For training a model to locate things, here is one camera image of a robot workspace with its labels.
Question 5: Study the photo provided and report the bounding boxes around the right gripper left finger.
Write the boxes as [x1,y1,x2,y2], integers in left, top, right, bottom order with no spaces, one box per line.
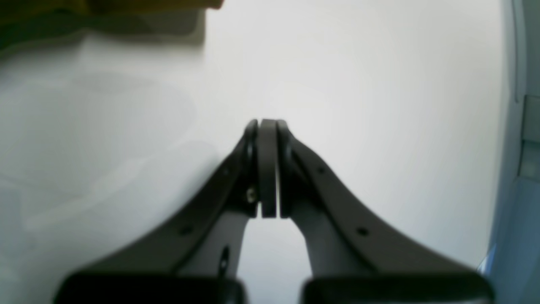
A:
[54,119,278,304]

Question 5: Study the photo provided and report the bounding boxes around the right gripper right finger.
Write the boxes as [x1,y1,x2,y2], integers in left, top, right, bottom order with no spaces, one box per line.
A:
[276,120,495,304]

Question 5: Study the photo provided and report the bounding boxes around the brown T-shirt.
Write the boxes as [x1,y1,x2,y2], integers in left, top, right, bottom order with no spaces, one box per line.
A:
[0,0,224,26]

